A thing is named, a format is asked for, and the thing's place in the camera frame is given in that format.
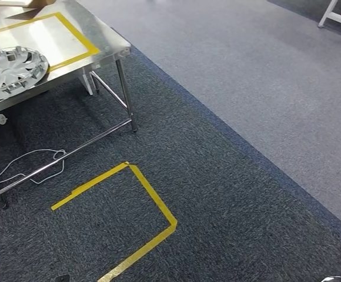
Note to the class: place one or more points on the grey plastic wheel cover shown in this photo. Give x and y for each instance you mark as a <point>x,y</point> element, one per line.
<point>8,72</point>

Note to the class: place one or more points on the steel workbench table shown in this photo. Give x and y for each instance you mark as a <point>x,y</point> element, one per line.
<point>106,35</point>

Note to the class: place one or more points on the brown cardboard box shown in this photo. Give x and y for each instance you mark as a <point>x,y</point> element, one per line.
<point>42,3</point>

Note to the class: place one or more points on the white furniture frame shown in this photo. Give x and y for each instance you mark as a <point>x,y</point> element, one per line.
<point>339,17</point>

